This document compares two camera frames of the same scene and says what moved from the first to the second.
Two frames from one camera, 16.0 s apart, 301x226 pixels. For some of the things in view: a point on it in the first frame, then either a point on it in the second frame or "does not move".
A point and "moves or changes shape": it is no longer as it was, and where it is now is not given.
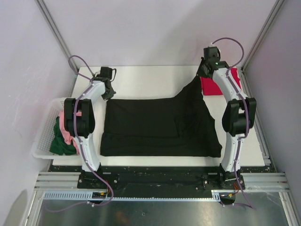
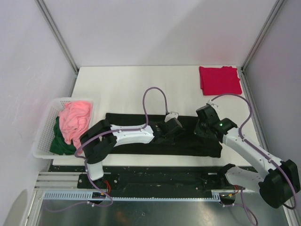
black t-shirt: [180, 126] moves or changes shape
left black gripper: [106, 97] → [170, 140]
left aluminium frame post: [47, 15] does not move
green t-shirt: [58, 144] does not move
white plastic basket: [42, 148] does not move
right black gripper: [200, 72] → [197, 131]
